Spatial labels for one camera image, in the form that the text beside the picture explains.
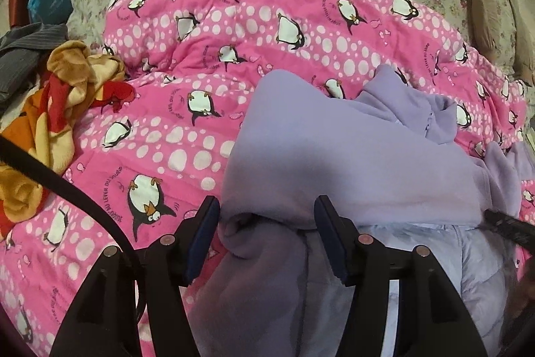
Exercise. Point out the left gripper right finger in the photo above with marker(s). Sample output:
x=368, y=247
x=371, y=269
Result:
x=432, y=318

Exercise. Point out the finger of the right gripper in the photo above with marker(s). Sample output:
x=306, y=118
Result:
x=519, y=232

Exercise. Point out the lilac fleece-lined jacket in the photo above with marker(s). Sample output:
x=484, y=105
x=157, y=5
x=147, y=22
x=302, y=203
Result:
x=388, y=161

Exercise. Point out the pink penguin quilt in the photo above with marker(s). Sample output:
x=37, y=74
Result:
x=194, y=65

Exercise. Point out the yellow red cartoon blanket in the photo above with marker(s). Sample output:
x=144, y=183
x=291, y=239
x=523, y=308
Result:
x=77, y=81

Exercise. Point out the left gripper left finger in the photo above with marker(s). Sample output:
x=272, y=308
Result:
x=102, y=317

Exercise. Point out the grey striped cloth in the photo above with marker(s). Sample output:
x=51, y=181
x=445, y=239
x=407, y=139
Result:
x=21, y=49

